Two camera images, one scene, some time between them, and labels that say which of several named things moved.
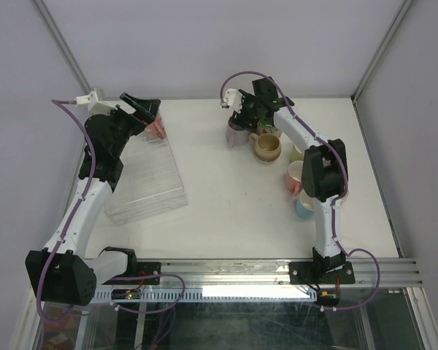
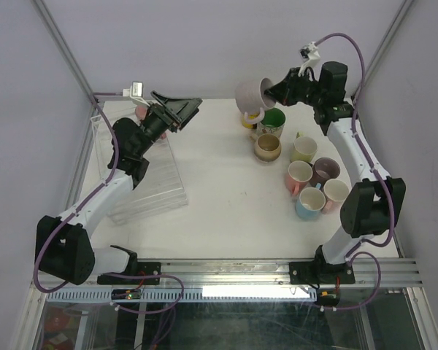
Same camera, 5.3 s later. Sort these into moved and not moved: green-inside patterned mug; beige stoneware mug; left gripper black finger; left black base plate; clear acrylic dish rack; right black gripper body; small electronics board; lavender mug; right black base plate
Moved: lavender mug; left gripper black finger; right black gripper body
Not moved: right black base plate; beige stoneware mug; clear acrylic dish rack; small electronics board; green-inside patterned mug; left black base plate
